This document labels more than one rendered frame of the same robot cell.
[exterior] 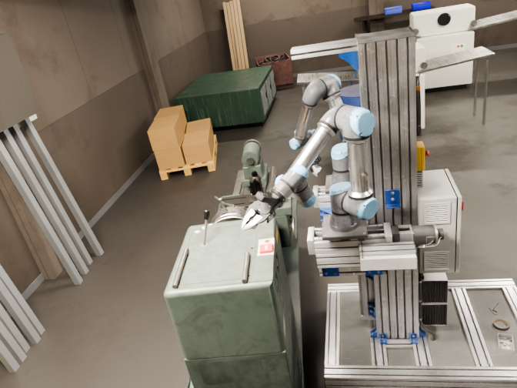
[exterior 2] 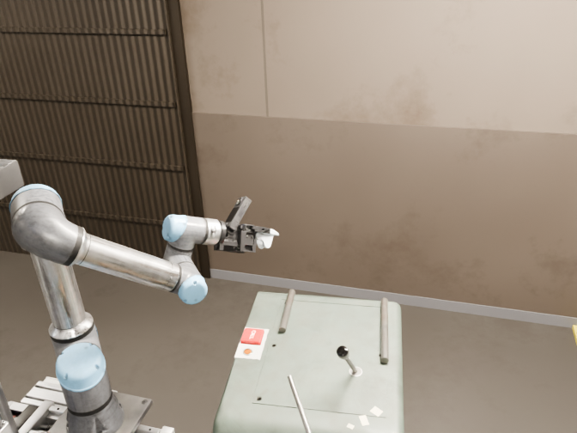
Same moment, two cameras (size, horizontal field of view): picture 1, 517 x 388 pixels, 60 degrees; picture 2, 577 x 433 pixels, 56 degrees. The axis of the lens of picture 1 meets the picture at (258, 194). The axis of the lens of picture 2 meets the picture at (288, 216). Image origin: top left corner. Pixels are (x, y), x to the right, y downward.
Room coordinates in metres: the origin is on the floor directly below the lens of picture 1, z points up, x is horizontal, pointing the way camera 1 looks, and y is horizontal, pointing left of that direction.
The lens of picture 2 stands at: (2.99, 0.18, 2.34)
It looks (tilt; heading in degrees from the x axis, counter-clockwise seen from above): 28 degrees down; 182
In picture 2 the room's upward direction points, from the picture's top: 2 degrees counter-clockwise
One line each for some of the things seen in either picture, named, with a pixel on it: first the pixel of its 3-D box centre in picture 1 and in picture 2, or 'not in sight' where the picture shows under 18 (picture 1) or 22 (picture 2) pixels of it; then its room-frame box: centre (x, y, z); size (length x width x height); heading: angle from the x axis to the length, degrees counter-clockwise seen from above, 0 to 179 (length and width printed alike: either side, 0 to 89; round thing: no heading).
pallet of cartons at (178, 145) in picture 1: (185, 137); not in sight; (6.39, 0.90, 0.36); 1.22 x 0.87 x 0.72; 174
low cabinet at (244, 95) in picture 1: (229, 98); not in sight; (8.33, 0.19, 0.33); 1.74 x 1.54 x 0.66; 166
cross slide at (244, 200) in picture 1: (250, 202); not in sight; (2.81, 0.06, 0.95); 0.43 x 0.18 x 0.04; 82
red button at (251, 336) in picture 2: (266, 249); (252, 337); (1.73, 0.01, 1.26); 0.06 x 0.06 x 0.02; 82
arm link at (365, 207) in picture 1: (358, 165); (58, 284); (1.84, -0.47, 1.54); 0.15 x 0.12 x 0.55; 27
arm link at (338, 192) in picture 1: (342, 196); (83, 375); (1.95, -0.41, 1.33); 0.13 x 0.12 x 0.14; 27
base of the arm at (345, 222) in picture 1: (343, 215); (92, 408); (1.96, -0.41, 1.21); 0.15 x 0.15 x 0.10
